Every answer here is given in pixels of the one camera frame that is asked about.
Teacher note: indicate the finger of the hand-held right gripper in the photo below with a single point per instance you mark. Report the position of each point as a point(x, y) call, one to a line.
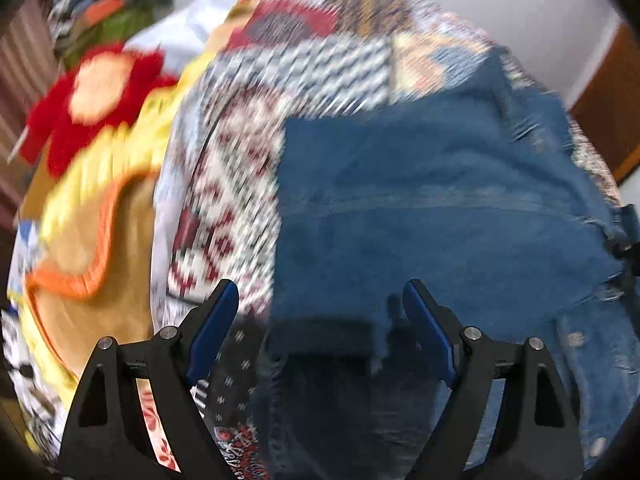
point(620, 240)

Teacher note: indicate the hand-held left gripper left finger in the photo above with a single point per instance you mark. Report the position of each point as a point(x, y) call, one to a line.
point(215, 322)

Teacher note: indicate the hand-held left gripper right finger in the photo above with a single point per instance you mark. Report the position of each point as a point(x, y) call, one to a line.
point(427, 325)

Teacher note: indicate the blue denim jeans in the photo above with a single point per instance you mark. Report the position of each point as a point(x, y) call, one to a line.
point(425, 185)

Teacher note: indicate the pile of clothes and bags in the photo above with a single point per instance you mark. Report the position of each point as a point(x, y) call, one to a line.
point(67, 5)

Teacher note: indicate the wooden door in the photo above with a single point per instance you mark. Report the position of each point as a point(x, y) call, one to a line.
point(610, 110)

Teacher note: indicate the patchwork patterned blanket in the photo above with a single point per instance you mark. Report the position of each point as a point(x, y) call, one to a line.
point(225, 185)

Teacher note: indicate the yellow cloth with orange trim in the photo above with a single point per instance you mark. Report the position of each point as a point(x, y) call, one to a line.
point(75, 195)

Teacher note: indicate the white printed cloth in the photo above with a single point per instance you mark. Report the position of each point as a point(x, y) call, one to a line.
point(20, 360)

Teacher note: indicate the red and orange plush toy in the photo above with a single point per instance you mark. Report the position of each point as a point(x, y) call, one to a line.
point(65, 135)

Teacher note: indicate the striped curtain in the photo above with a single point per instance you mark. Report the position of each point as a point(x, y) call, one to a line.
point(25, 85)

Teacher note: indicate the green cloth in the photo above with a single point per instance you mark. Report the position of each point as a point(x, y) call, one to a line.
point(120, 27)

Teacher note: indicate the orange box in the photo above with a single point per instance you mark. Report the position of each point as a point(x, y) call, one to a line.
point(102, 7)

